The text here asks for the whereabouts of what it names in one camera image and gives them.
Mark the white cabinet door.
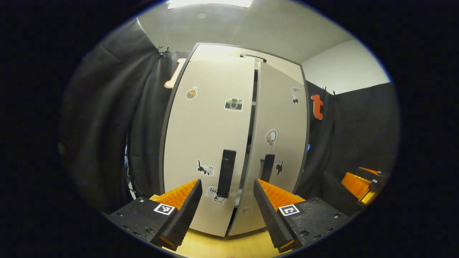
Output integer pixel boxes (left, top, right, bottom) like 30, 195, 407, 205
228, 61, 309, 236
160, 57, 256, 238

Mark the white and grey cabinet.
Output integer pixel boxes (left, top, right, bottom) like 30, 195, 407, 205
159, 42, 311, 238

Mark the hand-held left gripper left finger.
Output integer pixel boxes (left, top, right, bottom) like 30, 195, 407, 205
108, 179, 203, 251

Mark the black backdrop cloth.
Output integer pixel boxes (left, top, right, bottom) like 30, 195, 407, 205
57, 18, 401, 215

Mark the white cabinet drawer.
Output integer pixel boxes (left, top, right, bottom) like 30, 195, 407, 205
188, 43, 303, 74

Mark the ceiling light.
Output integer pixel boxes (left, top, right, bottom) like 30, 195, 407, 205
168, 0, 254, 9

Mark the black door handle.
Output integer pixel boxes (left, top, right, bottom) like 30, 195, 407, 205
217, 149, 237, 199
261, 154, 275, 183

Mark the dark metal drawer handle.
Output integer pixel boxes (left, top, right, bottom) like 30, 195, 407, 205
240, 54, 268, 63

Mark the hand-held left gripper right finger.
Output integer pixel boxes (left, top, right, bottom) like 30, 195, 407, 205
253, 179, 350, 253

